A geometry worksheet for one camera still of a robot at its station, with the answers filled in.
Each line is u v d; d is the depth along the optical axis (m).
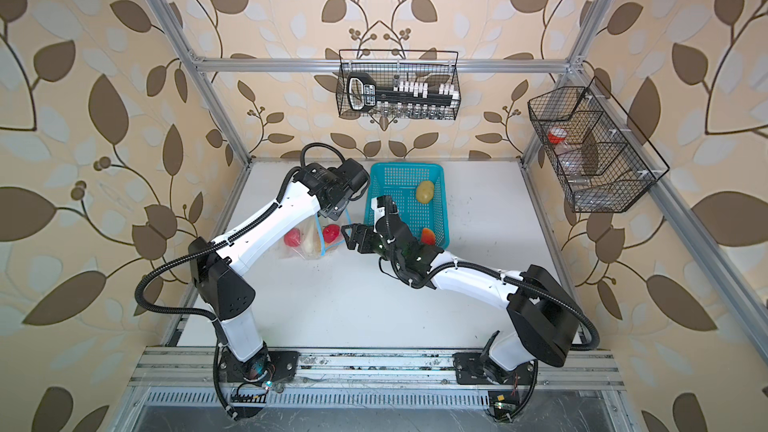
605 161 0.73
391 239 0.59
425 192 1.05
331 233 0.87
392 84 0.81
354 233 0.69
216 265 0.44
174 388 0.72
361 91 0.83
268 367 0.73
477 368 0.73
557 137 0.81
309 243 0.92
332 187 0.55
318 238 0.79
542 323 0.42
